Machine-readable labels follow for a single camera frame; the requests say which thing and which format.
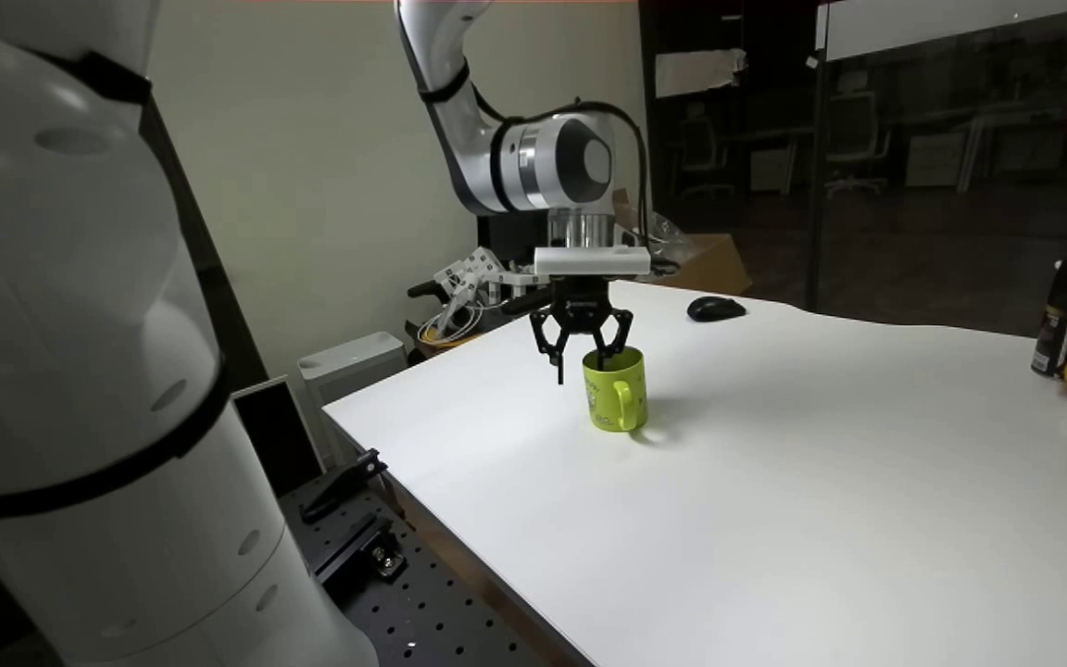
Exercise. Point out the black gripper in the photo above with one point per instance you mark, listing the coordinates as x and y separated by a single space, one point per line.
578 304

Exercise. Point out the yellow-green cartoon mug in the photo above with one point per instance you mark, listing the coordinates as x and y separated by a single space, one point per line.
617 391

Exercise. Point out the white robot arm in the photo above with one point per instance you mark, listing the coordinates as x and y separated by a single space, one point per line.
520 163

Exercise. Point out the black computer mouse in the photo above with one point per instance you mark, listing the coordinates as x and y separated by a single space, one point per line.
712 310

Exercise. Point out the black table clamp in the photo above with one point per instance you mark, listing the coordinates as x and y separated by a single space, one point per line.
341 485

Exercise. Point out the black clamp on edge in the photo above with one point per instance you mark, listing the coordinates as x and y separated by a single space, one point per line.
373 551

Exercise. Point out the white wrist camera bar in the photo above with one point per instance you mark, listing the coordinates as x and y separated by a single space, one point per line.
592 260

